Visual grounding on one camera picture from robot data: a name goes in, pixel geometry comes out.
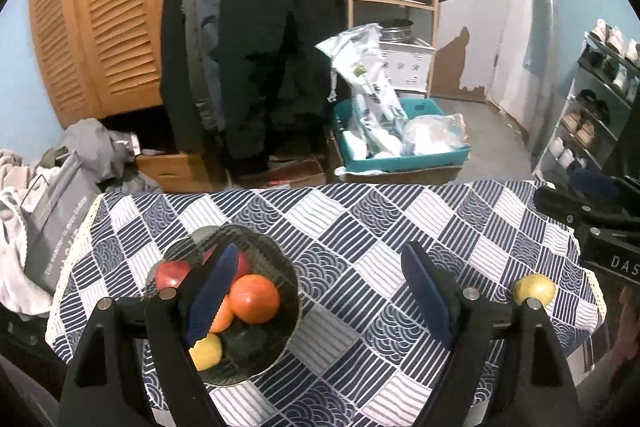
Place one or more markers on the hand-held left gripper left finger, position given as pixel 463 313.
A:
pixel 212 292

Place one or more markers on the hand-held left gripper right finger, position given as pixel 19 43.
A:
pixel 429 294

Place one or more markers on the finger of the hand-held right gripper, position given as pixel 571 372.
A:
pixel 560 204
pixel 595 186

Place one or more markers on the orange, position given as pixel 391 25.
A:
pixel 222 314

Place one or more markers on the ribbed glass plate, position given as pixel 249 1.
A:
pixel 260 347

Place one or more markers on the yellow green apple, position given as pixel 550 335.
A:
pixel 534 287

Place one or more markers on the shoe rack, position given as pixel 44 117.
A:
pixel 595 107

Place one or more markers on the wooden drawer box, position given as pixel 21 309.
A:
pixel 175 169

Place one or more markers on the teal plastic bin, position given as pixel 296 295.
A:
pixel 430 162

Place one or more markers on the flat cardboard box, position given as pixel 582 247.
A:
pixel 290 177

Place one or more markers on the clear plastic bag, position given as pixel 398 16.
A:
pixel 435 134

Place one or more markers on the grey printed tote bag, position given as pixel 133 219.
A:
pixel 57 217

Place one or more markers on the grey jacket pile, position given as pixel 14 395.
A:
pixel 95 147

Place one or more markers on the white printed box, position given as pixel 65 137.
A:
pixel 407 67

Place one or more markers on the white printed plastic bag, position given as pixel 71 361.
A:
pixel 365 72

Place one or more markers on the wooden shelf rack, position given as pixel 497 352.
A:
pixel 432 7

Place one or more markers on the metal pot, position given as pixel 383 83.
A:
pixel 397 31

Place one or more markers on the hanging black coats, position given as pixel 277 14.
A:
pixel 270 32

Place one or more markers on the hanging grey jacket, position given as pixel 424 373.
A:
pixel 202 22

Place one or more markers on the wooden louvred cabinet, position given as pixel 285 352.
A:
pixel 100 7

